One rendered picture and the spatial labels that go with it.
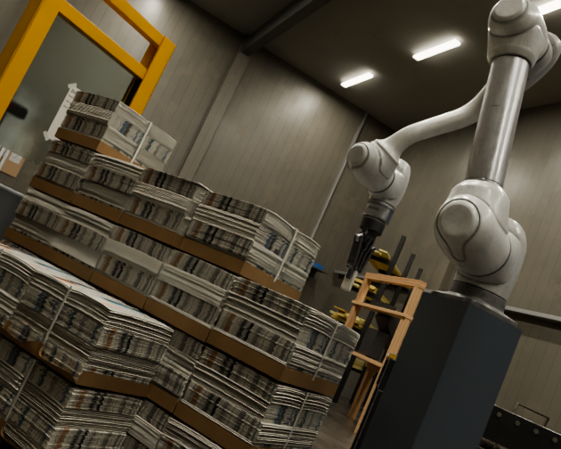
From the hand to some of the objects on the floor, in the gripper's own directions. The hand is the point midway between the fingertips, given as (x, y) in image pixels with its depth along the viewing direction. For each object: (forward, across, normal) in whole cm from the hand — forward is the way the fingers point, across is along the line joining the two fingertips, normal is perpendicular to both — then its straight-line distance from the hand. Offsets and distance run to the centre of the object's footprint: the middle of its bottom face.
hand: (349, 280), depth 193 cm
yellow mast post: (+96, +33, -172) cm, 200 cm away
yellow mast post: (+96, -33, -172) cm, 200 cm away
